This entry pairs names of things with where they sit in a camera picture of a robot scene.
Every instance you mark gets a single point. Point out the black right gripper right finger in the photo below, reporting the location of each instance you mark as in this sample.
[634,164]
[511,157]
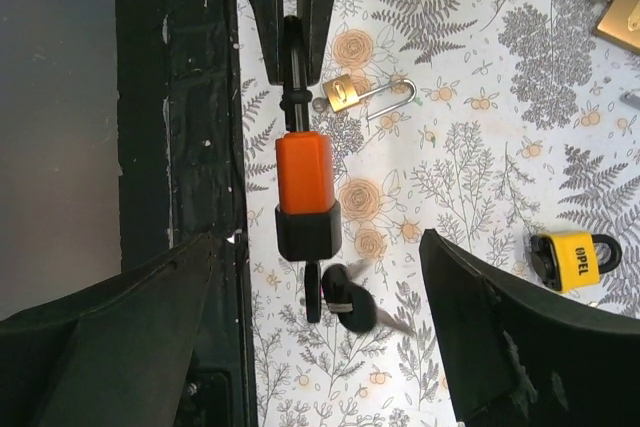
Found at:
[516,354]

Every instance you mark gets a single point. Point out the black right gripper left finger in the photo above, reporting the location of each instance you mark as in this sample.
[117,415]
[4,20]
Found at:
[113,354]

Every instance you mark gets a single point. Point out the yellow padlock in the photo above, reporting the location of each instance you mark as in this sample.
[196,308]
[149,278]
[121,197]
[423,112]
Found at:
[571,260]

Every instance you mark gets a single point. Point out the orange padlock black keys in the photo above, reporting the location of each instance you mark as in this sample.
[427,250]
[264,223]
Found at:
[334,290]

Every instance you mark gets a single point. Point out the small brass padlock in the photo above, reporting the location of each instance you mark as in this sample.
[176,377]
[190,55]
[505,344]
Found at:
[342,95]

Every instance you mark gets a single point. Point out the large brass padlock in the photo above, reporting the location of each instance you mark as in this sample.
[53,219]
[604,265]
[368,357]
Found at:
[619,23]

